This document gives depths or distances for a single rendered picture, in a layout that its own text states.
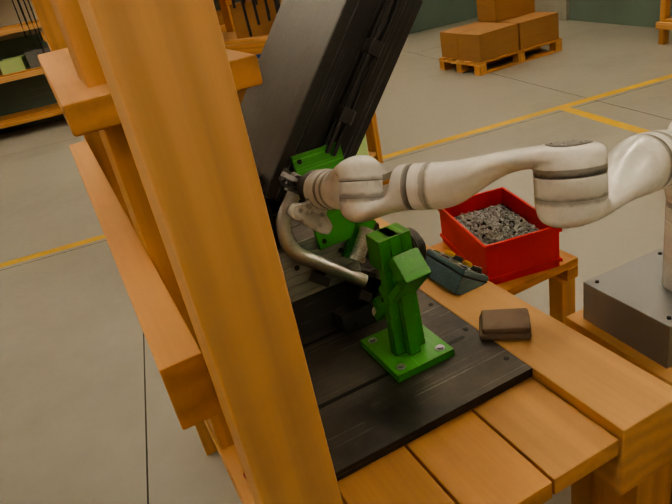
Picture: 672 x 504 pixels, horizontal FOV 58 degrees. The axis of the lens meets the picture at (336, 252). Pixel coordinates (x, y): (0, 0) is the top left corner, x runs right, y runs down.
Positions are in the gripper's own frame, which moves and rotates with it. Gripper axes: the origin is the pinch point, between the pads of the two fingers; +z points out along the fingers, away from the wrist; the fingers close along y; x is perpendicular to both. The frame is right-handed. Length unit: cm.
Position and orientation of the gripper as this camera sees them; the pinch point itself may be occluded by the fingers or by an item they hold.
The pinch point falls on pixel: (297, 189)
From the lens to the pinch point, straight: 125.7
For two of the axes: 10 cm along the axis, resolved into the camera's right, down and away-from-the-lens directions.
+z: -3.8, -0.9, 9.2
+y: -8.2, -4.4, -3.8
